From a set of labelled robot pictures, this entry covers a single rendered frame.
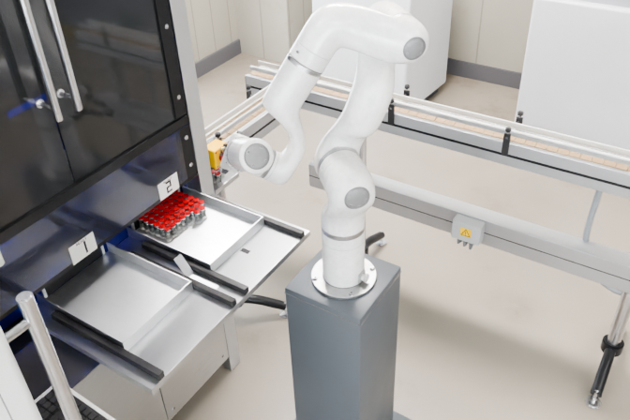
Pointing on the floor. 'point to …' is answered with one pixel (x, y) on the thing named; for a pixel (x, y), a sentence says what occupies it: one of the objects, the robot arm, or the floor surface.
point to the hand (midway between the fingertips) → (228, 151)
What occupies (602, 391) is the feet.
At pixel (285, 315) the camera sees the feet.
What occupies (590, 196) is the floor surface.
